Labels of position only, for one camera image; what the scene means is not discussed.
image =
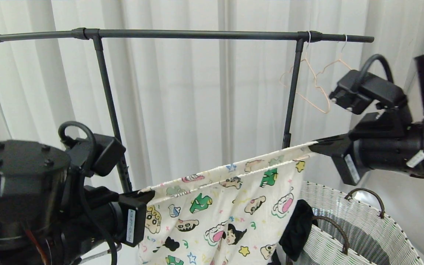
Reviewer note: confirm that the white curtain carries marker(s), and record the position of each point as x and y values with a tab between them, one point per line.
182	110

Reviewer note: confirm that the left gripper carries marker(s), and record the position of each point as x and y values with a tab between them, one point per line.
105	221

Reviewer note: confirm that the cream printed garment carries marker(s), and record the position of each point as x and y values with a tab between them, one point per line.
215	213

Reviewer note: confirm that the pink clothes hanger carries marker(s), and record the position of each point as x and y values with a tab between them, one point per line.
329	67
309	103

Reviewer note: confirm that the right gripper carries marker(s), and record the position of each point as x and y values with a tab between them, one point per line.
385	154

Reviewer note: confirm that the white laundry basket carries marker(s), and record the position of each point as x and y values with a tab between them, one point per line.
363	221

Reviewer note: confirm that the black garment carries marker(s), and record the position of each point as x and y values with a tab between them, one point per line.
296	228

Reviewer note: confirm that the black clothes rack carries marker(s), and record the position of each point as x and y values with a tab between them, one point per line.
197	35

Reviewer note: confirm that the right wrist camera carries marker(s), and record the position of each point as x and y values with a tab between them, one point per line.
377	92

